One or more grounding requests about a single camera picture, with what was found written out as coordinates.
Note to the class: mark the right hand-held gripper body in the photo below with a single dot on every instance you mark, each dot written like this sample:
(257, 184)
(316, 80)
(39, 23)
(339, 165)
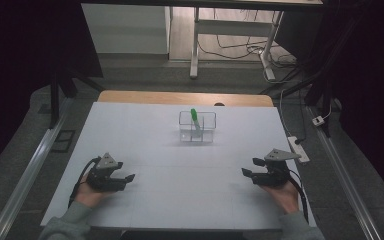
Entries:
(275, 175)

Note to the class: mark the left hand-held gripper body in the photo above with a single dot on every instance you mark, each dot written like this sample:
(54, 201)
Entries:
(103, 181)

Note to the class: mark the clear plastic divided organizer box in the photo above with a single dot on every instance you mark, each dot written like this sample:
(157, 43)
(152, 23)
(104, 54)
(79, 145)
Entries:
(206, 130)

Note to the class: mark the green capped white marker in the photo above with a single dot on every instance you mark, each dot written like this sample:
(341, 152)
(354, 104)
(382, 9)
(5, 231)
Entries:
(194, 115)

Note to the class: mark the person's left hand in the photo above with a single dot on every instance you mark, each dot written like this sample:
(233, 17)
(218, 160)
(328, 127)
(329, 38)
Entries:
(90, 196)

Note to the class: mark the person's right hand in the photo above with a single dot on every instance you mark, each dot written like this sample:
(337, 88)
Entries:
(285, 196)

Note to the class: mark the white power strip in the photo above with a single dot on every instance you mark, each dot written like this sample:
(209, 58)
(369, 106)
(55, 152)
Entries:
(298, 149)

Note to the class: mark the white table mat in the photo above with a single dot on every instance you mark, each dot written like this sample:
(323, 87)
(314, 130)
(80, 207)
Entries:
(180, 190)

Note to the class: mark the small white adapter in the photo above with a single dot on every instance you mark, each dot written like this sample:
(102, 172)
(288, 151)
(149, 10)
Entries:
(318, 120)

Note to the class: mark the black round table grommet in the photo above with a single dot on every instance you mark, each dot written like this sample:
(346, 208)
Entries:
(219, 104)

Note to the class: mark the black metal stand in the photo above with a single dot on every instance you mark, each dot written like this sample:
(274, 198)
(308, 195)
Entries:
(54, 100)
(326, 66)

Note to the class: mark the dark curtain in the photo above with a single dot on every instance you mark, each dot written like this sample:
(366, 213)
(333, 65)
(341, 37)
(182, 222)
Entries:
(13, 66)
(373, 83)

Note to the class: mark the white framed desk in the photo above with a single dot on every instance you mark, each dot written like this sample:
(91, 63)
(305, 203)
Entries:
(233, 28)

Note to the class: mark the black rectangular floor frame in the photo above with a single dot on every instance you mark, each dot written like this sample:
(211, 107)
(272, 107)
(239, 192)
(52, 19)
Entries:
(55, 141)

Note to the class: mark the aluminium rail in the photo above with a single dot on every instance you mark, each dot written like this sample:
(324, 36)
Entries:
(343, 180)
(30, 173)

